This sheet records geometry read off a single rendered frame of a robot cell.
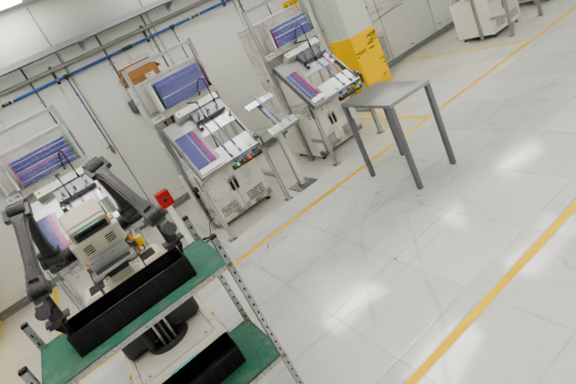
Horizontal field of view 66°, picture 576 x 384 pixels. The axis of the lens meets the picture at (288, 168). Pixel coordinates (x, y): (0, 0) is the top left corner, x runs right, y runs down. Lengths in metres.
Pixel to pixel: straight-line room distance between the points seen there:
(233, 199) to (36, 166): 1.87
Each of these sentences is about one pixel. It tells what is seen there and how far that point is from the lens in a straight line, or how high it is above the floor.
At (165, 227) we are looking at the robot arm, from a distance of 2.05.
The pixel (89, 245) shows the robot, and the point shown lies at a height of 1.18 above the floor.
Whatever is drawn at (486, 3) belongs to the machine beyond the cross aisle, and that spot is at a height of 0.53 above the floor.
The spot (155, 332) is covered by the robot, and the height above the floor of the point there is 0.40.
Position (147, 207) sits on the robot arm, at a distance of 2.12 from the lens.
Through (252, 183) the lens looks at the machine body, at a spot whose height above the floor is 0.28.
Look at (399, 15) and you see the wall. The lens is 8.43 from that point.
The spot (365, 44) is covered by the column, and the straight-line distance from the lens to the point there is 7.15.
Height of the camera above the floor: 1.89
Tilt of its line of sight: 20 degrees down
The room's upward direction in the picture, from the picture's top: 26 degrees counter-clockwise
